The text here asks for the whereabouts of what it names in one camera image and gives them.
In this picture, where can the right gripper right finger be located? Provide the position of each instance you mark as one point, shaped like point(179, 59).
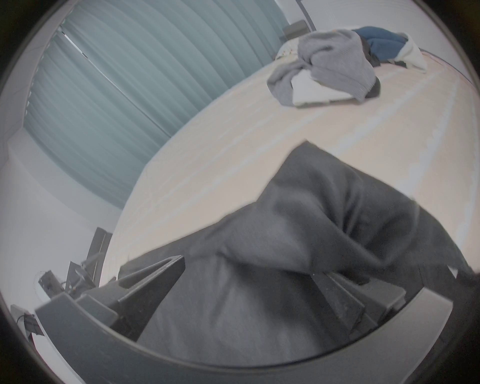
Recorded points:
point(360, 303)

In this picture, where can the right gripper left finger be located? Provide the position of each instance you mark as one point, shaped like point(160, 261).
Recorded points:
point(135, 300)

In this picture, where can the black T-shirt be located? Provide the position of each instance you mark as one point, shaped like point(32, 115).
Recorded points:
point(262, 300)

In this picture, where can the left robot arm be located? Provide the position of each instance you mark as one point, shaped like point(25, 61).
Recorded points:
point(50, 281)

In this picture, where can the bed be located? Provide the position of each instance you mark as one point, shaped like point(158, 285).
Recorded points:
point(243, 150)

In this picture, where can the pile of clothes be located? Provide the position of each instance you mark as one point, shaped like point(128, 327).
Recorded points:
point(337, 63)

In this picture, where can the black chest of drawers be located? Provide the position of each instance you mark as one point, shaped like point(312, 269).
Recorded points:
point(98, 243)

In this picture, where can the blue-green curtain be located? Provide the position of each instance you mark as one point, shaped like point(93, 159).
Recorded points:
point(86, 131)
point(168, 52)

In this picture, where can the white printed pillow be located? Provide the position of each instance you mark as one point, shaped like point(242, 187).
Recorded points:
point(287, 50)

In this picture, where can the grey bedside table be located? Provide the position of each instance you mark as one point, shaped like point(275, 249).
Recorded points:
point(296, 29)

